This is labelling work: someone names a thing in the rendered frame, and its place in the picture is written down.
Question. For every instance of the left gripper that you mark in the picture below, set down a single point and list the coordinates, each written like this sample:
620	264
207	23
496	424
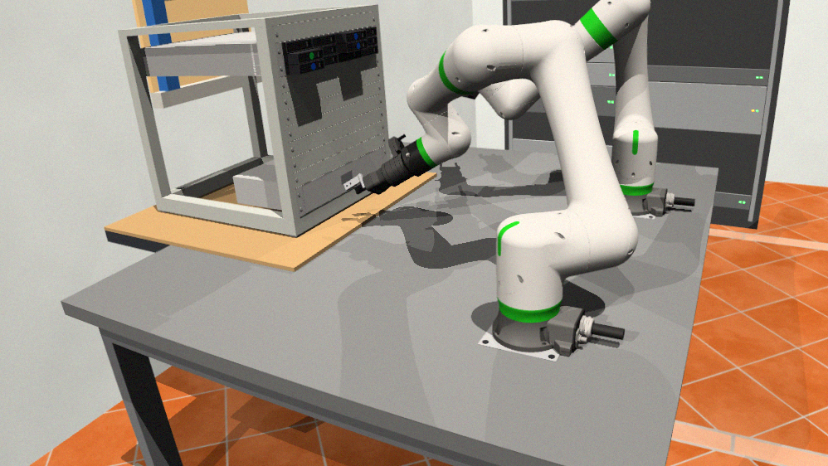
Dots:
395	171

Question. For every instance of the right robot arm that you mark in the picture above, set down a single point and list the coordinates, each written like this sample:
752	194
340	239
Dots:
634	146

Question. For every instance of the orange flat board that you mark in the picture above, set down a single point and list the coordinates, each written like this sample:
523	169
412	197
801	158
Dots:
261	247

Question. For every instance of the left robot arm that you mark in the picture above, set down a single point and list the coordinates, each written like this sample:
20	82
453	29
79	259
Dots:
598	230

